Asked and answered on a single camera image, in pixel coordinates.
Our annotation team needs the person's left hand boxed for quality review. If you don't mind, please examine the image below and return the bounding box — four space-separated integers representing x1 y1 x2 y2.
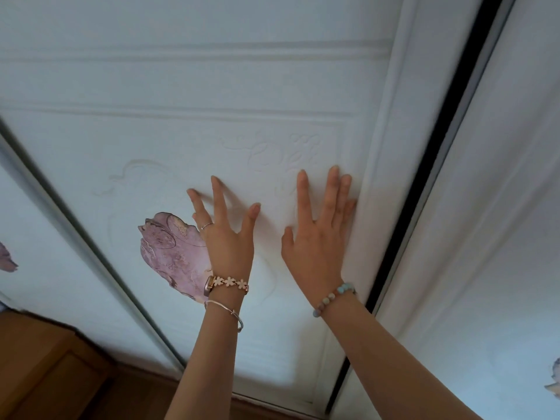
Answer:
187 175 261 285

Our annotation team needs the person's right hand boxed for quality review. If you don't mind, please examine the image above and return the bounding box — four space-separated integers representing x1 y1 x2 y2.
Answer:
281 164 358 307

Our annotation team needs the white sliding-door wardrobe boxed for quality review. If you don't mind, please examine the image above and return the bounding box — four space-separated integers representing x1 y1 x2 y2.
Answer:
0 0 560 420

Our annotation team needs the person's left forearm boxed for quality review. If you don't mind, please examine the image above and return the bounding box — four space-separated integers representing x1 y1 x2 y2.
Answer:
164 286 250 420

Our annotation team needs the person's right forearm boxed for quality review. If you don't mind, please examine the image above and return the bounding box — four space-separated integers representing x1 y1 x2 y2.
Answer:
313 286 482 420

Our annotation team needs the thin silver bangle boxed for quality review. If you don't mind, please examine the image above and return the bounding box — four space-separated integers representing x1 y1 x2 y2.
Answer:
204 299 244 333

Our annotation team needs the wooden nightstand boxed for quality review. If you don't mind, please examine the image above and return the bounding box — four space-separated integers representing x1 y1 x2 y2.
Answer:
0 310 116 420

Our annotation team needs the gold flower link bracelet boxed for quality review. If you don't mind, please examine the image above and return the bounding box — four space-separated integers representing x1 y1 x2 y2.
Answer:
203 275 250 298

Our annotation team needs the pastel beaded bracelet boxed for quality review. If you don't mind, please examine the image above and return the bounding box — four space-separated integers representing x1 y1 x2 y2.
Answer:
312 282 358 319

